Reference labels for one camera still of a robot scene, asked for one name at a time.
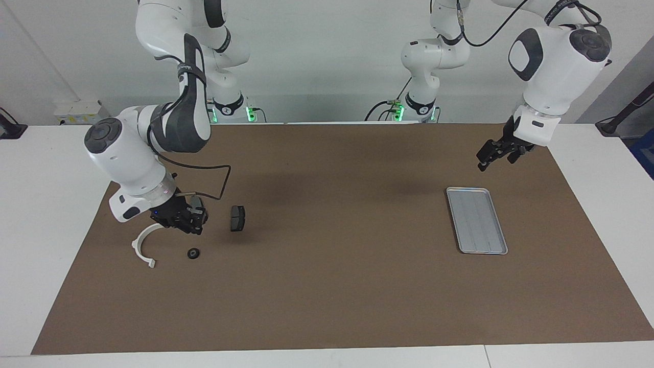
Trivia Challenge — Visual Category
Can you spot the brown table mat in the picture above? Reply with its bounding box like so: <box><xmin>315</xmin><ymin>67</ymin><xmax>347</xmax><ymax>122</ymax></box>
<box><xmin>31</xmin><ymin>123</ymin><xmax>654</xmax><ymax>356</ymax></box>

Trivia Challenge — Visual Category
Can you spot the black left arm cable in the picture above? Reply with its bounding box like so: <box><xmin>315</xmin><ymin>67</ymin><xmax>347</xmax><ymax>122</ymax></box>
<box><xmin>456</xmin><ymin>0</ymin><xmax>602</xmax><ymax>48</ymax></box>

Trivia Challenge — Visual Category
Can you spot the white semicircular bracket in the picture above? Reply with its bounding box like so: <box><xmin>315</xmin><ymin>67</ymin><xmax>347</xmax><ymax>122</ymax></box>
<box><xmin>131</xmin><ymin>224</ymin><xmax>163</xmax><ymax>269</ymax></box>

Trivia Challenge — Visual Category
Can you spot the black pole stand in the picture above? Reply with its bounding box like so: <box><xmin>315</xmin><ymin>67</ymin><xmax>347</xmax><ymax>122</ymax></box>
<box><xmin>595</xmin><ymin>82</ymin><xmax>654</xmax><ymax>136</ymax></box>

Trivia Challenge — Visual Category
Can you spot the white power box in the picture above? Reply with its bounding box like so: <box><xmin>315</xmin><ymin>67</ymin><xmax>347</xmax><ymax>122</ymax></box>
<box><xmin>54</xmin><ymin>100</ymin><xmax>110</xmax><ymax>125</ymax></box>

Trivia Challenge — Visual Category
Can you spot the silver metal tray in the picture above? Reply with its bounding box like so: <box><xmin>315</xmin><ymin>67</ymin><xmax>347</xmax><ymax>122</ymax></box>
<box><xmin>446</xmin><ymin>187</ymin><xmax>509</xmax><ymax>255</ymax></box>

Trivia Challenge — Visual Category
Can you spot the black base cable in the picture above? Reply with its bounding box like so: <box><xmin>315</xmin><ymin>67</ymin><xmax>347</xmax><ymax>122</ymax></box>
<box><xmin>364</xmin><ymin>77</ymin><xmax>412</xmax><ymax>122</ymax></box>

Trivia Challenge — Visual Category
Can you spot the blue bin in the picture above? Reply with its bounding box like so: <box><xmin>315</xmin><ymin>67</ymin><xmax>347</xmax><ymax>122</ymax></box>
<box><xmin>629</xmin><ymin>141</ymin><xmax>654</xmax><ymax>179</ymax></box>

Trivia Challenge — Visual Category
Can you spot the black clamp stand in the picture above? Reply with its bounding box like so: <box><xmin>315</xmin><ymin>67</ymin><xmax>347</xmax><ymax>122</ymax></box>
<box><xmin>0</xmin><ymin>107</ymin><xmax>28</xmax><ymax>140</ymax></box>

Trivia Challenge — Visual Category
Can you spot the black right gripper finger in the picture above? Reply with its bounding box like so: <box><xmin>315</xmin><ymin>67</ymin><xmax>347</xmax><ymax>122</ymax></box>
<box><xmin>186</xmin><ymin>205</ymin><xmax>209</xmax><ymax>235</ymax></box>

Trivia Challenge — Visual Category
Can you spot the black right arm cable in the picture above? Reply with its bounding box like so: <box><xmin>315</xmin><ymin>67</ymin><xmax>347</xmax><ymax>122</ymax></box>
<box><xmin>147</xmin><ymin>102</ymin><xmax>232</xmax><ymax>201</ymax></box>

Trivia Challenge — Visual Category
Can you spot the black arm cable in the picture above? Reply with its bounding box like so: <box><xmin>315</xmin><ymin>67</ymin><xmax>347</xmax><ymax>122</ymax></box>
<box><xmin>456</xmin><ymin>0</ymin><xmax>602</xmax><ymax>48</ymax></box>
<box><xmin>147</xmin><ymin>102</ymin><xmax>232</xmax><ymax>201</ymax></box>

